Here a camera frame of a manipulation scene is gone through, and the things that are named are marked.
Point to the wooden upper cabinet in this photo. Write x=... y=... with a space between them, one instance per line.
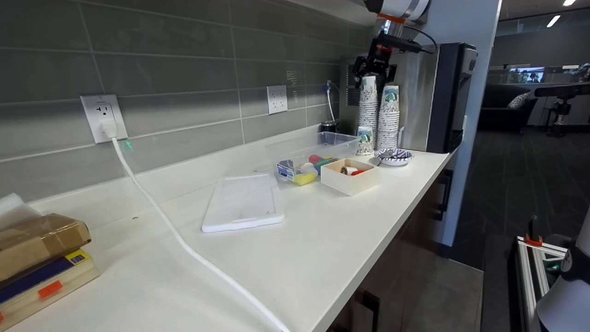
x=334 y=8

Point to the black tripod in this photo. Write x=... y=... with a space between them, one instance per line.
x=562 y=93

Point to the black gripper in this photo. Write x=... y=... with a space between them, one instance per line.
x=380 y=56

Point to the red block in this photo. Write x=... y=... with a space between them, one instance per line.
x=314 y=160

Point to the dark wooden lower cabinets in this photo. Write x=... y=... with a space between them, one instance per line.
x=398 y=259

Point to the tall patterned cup stack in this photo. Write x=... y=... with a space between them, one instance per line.
x=387 y=117
x=367 y=102

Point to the ceiling light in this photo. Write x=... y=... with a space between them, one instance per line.
x=568 y=3
x=553 y=21

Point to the patterned paper cup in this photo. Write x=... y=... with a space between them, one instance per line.
x=365 y=141

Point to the green block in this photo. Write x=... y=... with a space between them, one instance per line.
x=325 y=165

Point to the blue patterned paper plate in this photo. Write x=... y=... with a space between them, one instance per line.
x=395 y=161

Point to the white chair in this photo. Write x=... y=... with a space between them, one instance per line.
x=522 y=101

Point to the wooden box with orange label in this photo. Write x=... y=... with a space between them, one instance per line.
x=61 y=289

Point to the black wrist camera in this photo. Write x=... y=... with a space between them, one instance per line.
x=398 y=43

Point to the white item in wooden box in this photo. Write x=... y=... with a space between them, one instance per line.
x=347 y=169

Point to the clear plastic bin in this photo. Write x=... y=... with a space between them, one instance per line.
x=336 y=141

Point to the white water tube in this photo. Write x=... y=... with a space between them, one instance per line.
x=330 y=99

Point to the red item in wooden box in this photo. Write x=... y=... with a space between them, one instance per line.
x=360 y=173

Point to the black tumbler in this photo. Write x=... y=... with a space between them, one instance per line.
x=326 y=126

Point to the background monitor screen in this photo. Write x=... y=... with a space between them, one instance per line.
x=526 y=75

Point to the blue yellow book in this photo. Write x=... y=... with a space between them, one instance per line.
x=33 y=278

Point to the white wall outlet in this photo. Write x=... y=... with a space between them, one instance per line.
x=103 y=114
x=277 y=99

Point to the aluminium profile robot stand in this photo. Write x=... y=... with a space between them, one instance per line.
x=529 y=270

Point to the orange black bar clamp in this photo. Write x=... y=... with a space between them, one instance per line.
x=533 y=243

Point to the light wooden box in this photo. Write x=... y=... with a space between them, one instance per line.
x=349 y=184

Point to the brown cardboard box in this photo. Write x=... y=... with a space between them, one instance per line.
x=37 y=243

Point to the metal spoon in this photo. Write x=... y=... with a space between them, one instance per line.
x=376 y=160

